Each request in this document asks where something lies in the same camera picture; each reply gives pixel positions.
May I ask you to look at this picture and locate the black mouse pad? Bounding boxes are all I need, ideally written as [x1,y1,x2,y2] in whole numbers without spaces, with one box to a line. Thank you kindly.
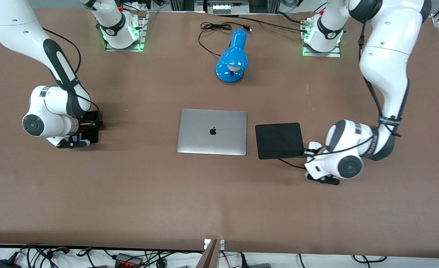
[255,122,305,160]

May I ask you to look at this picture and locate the silver closed laptop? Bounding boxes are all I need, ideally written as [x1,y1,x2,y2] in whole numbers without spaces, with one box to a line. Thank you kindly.
[177,108,248,156]

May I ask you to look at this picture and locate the blue desk lamp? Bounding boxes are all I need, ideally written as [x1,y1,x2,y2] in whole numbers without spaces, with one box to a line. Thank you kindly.
[215,29,249,84]

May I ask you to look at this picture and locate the power strip with plugs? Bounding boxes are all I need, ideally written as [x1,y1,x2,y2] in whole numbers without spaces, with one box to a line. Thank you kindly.
[121,0,155,12]

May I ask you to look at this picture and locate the black and orange box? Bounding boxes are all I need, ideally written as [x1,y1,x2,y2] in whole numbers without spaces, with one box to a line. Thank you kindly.
[114,252,144,268]

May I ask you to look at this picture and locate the black power adapter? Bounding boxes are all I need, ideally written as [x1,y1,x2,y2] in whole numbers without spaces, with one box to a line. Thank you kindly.
[0,257,22,268]

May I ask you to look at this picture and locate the wooden board piece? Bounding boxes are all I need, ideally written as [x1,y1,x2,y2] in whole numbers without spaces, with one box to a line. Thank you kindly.
[195,239,220,268]

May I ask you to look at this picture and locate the metal connector box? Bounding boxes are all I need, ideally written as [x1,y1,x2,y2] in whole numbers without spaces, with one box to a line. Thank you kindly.
[204,0,250,15]

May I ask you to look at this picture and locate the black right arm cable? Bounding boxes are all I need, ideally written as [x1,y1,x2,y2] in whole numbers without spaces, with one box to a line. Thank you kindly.
[41,27,101,123]

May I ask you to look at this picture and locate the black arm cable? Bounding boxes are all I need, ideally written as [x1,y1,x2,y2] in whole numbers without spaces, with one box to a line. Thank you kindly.
[41,27,101,123]
[278,22,402,171]

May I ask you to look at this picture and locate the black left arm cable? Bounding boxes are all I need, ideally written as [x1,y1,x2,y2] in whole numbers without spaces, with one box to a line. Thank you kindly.
[278,22,402,171]

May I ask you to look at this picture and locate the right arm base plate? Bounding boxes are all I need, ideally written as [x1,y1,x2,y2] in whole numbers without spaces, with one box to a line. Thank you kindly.
[105,11,149,52]

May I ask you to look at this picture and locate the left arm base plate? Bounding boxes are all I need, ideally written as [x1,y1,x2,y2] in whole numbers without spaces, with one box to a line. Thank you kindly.
[302,17,342,58]

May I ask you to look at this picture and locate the black cable loop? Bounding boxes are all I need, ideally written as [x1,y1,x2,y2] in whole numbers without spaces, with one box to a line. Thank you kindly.
[351,255,388,264]

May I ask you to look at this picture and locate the white metal bracket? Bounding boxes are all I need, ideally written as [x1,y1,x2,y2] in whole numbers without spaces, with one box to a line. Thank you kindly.
[204,238,225,251]

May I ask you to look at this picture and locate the thick black base cable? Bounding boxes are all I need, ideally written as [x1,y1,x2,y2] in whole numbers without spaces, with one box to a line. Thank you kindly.
[216,14,309,34]

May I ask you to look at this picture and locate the black lamp power cable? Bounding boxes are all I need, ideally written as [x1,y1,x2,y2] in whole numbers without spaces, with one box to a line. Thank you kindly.
[198,22,252,57]

